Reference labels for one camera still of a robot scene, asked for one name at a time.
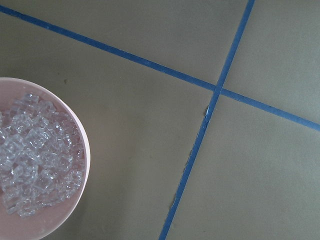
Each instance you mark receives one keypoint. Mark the pile of clear ice cubes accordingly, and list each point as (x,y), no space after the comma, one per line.
(41,156)

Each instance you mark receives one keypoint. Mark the pink plastic bowl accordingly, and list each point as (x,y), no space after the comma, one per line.
(48,219)

